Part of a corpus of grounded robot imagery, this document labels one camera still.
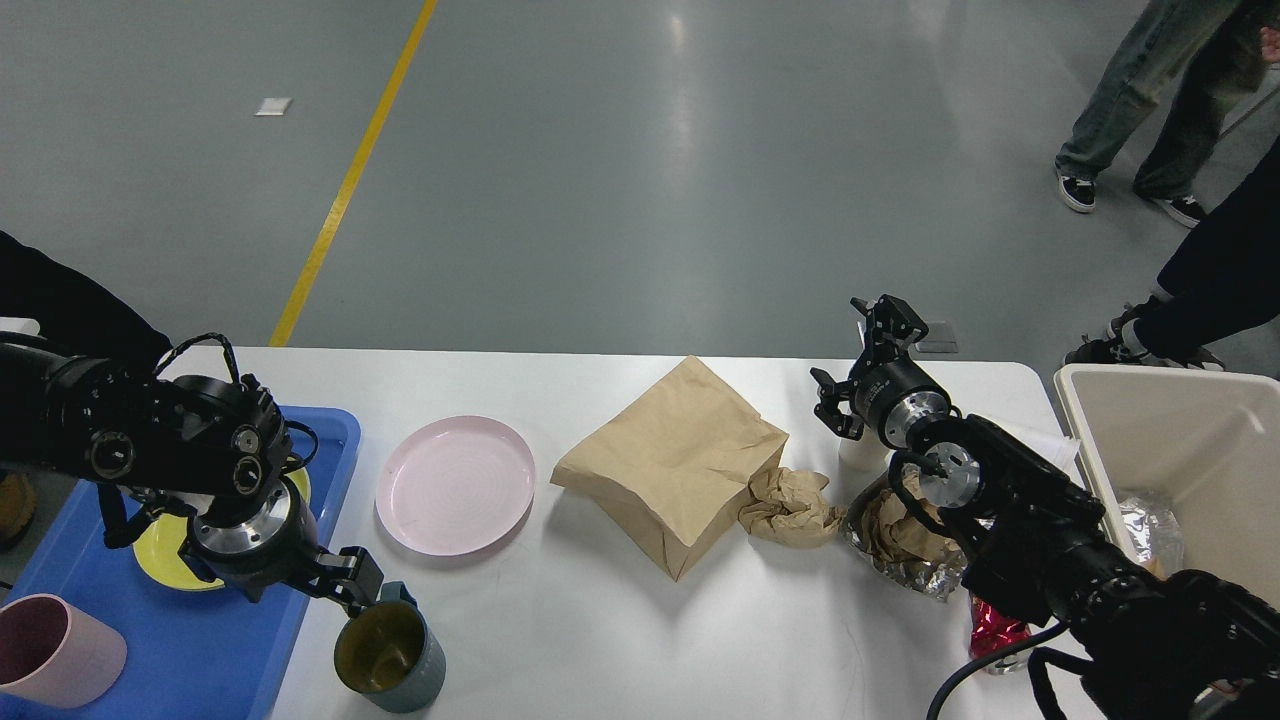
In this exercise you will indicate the beige waste bin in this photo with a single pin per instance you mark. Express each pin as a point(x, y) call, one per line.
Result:
point(1208, 441)

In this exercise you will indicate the brown shoe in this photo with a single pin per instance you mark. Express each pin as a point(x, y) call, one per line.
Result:
point(19, 502)

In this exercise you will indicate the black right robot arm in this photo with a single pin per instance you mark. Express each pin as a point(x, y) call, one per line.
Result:
point(1191, 646)

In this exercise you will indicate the yellow plate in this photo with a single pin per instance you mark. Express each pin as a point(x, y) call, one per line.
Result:
point(161, 551)

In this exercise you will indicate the pink plate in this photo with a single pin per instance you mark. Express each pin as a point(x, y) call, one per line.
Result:
point(456, 486)

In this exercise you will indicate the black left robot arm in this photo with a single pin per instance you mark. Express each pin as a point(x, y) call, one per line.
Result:
point(217, 453)

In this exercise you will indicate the floor outlet plate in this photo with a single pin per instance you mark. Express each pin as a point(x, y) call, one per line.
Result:
point(939, 338)

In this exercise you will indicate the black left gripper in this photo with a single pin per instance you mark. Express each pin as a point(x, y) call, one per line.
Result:
point(277, 544)

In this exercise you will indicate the foil scrap in bin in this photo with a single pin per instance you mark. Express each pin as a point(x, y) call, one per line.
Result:
point(1151, 524)

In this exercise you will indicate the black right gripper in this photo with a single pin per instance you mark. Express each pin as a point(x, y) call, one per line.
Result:
point(886, 391)

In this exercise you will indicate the brown paper bag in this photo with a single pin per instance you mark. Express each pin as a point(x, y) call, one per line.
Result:
point(673, 469)

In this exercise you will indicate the dark seated person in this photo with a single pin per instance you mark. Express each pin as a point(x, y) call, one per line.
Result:
point(75, 312)

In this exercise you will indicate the pink cup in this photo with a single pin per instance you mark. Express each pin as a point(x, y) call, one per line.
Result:
point(57, 655)

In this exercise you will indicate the person in black clothes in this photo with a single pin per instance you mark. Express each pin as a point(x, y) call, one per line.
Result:
point(1221, 281)

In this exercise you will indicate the blue plastic tray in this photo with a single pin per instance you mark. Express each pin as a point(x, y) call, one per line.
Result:
point(190, 655)

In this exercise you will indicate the person in blue jeans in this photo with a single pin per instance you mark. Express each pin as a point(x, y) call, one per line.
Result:
point(1216, 51)

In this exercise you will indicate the crumpled foil with paper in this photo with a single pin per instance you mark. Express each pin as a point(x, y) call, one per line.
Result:
point(878, 525)

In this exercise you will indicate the grey-blue mug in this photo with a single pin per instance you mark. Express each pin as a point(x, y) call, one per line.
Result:
point(390, 655)

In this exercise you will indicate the red foil wrapper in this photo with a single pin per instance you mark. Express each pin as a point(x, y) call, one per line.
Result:
point(993, 632)

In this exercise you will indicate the crumpled brown paper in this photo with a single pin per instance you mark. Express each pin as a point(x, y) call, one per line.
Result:
point(790, 507)

